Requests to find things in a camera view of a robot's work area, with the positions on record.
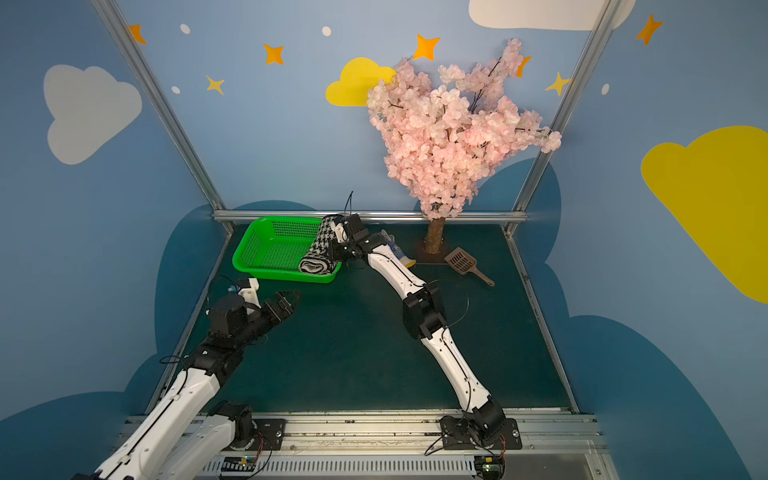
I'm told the black white patterned scarf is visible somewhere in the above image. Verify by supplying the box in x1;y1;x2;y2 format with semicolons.
299;215;342;276

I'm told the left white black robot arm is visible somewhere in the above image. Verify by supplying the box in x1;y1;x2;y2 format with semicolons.
74;290;300;479

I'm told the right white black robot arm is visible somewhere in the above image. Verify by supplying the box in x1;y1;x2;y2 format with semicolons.
328;214;506;448

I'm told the green plastic basket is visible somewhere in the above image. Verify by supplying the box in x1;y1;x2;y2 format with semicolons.
232;216;341;284

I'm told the white blue work glove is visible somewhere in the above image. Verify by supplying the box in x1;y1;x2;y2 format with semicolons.
381;229;416;268

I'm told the brown plastic slotted scoop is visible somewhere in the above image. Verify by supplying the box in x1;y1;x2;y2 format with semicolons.
444;247;495;287

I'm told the pink artificial blossom tree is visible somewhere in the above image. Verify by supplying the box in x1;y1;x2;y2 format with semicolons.
367;39;562;255

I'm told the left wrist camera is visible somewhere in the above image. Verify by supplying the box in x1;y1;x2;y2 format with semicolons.
231;277;261;311

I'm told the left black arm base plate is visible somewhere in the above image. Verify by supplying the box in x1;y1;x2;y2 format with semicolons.
233;418;287;451

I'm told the aluminium back frame bar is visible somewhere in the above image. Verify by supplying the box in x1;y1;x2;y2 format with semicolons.
213;210;528;224

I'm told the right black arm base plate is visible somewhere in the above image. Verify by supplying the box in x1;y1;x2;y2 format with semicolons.
439;416;523;451

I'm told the left aluminium frame post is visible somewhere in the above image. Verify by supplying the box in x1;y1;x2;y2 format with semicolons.
91;0;226;210

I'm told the aluminium frame post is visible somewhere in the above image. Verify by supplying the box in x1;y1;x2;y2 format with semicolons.
91;0;226;210
512;0;622;213

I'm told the aluminium front rail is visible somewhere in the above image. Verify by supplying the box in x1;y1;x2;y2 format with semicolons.
98;410;619;480

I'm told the right aluminium frame post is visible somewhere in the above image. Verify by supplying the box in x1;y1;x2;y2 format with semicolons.
512;0;622;213

